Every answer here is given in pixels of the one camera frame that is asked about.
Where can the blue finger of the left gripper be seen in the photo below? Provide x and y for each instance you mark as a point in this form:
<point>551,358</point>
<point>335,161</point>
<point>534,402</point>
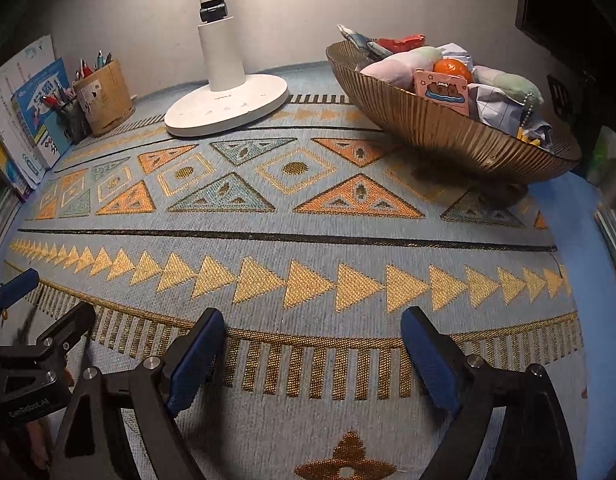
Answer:
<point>65,332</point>
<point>20,286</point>

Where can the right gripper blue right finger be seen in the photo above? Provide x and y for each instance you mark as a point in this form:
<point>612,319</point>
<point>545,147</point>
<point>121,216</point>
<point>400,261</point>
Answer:
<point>435,357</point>

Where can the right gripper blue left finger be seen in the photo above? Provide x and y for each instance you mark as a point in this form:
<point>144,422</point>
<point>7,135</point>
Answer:
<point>189,357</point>

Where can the pink card box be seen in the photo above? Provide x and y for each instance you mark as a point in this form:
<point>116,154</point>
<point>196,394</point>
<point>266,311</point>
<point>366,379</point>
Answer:
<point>443,89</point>

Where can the pastel dango plush small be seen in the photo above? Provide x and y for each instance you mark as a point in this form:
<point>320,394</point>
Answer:
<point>515,86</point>

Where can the pastel dango plush large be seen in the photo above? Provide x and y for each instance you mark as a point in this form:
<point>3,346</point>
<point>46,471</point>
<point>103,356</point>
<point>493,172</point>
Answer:
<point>399,68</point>

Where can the orange mandarin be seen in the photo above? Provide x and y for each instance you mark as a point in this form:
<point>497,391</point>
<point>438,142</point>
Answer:
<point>453,67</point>

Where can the paper ball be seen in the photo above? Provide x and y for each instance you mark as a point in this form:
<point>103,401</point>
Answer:
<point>457,53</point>

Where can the red snack bag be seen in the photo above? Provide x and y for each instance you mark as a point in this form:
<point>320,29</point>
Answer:
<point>404,44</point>

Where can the Hello Kitty plush toy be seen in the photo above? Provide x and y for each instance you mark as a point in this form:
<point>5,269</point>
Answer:
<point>530,137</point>

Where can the paper pile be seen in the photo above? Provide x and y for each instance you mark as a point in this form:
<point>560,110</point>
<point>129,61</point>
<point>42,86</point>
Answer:
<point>493,108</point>

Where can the plaid fabric bow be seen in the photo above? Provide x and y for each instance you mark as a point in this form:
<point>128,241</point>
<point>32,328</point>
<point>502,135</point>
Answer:
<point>370,48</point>

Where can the person's left hand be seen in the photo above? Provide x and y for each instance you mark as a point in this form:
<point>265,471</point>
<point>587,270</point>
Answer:
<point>40,443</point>

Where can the yellow cover book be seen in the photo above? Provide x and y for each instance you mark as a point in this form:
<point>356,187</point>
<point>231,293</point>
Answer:
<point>12,175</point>

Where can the patterned blue woven mat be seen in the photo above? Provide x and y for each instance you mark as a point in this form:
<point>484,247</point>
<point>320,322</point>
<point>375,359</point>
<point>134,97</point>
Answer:
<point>311,232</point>

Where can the black mesh pen cup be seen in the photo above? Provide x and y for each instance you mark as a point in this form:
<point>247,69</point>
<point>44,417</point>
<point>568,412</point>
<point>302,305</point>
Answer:
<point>72,118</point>

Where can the blue cover book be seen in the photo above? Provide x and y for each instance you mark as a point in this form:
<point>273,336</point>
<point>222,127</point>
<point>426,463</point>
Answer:
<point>34,104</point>

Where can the bamboo pen holder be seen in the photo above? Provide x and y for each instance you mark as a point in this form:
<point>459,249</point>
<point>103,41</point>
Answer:
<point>104,98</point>

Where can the stack of notebooks right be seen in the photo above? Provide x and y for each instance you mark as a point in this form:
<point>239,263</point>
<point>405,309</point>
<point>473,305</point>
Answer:
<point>612,244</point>

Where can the amber ribbed glass bowl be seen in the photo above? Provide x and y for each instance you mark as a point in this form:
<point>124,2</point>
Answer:
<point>438,130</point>

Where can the white desk lamp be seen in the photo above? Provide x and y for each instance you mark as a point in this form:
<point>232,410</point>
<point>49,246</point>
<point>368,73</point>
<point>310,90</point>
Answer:
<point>231,98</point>

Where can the green tissue pack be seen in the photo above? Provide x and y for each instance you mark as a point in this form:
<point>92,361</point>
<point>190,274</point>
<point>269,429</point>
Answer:
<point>603,156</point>

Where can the black phone stand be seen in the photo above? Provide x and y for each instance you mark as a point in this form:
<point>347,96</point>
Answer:
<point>560,99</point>

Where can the black monitor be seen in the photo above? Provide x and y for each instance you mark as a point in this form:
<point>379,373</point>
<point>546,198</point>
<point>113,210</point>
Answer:
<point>567,27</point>

